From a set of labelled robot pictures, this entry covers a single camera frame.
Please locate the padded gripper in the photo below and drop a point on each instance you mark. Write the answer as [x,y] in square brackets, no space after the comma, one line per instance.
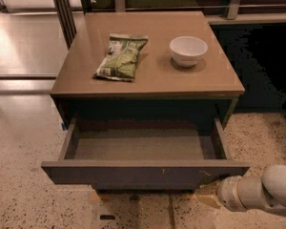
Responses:
[226,191]

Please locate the grey top drawer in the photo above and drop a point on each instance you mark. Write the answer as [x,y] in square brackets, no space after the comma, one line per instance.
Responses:
[127,154]

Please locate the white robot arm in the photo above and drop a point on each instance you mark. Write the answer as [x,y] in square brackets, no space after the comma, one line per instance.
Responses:
[240,194]

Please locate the black floor tape marker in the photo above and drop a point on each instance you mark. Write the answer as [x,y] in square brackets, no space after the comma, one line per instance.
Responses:
[107,217]

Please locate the white ceramic bowl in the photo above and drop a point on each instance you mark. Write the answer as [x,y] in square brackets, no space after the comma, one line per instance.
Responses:
[186,51]

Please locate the green chip bag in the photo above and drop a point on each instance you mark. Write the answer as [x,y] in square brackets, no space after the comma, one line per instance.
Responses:
[121,60]

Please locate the metal railing frame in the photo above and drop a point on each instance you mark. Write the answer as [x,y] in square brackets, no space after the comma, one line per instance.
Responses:
[218,12]

